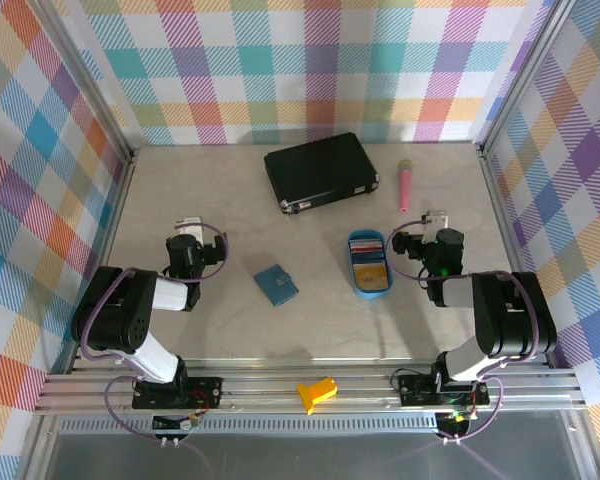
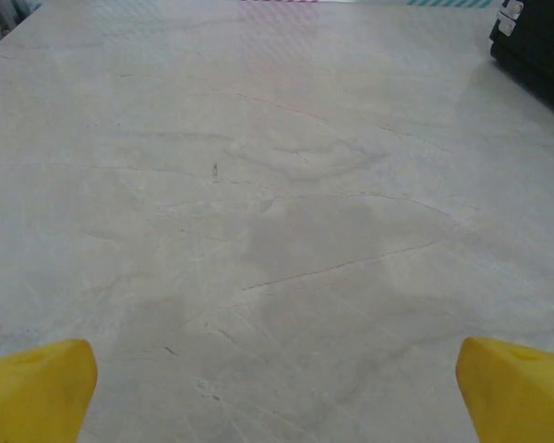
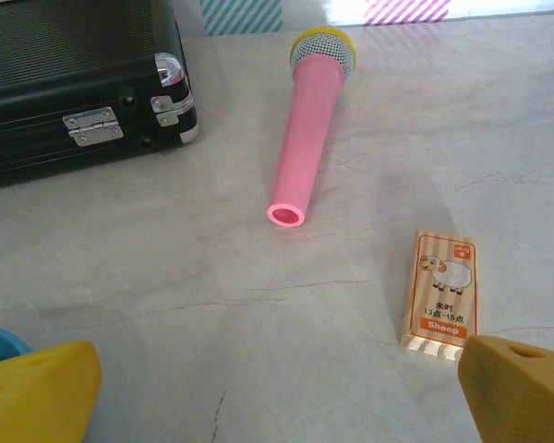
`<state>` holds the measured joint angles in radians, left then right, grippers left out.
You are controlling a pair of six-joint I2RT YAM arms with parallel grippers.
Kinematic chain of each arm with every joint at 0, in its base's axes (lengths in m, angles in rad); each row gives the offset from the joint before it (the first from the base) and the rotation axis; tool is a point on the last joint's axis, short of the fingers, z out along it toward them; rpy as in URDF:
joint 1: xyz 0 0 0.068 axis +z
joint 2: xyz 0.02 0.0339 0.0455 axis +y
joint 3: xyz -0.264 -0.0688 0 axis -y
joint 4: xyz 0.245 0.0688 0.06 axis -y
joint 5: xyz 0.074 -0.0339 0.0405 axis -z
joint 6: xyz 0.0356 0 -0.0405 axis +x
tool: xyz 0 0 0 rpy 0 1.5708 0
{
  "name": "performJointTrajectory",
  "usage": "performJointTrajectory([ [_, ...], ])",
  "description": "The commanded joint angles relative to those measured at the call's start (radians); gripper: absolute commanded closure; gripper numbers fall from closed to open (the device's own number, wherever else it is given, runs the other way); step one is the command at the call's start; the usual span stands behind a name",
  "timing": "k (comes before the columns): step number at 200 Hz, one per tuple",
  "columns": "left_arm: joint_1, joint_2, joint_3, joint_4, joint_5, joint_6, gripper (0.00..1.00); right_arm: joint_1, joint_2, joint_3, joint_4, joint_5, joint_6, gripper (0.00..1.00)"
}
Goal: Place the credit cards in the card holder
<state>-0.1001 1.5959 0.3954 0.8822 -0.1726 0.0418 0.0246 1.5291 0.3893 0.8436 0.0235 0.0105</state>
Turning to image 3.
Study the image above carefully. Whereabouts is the black ribbed carrying case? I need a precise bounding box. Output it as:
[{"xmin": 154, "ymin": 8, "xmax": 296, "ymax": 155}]
[{"xmin": 0, "ymin": 0, "xmax": 199, "ymax": 193}]

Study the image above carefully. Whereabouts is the pink toy microphone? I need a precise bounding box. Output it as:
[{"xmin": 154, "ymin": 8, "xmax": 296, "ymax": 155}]
[{"xmin": 266, "ymin": 26, "xmax": 359, "ymax": 228}]

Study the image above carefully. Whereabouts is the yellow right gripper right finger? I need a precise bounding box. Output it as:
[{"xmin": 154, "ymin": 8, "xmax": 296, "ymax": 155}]
[{"xmin": 457, "ymin": 335, "xmax": 554, "ymax": 443}]

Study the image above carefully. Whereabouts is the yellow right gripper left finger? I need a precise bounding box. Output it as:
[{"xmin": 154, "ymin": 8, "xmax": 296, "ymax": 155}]
[{"xmin": 0, "ymin": 340, "xmax": 102, "ymax": 443}]

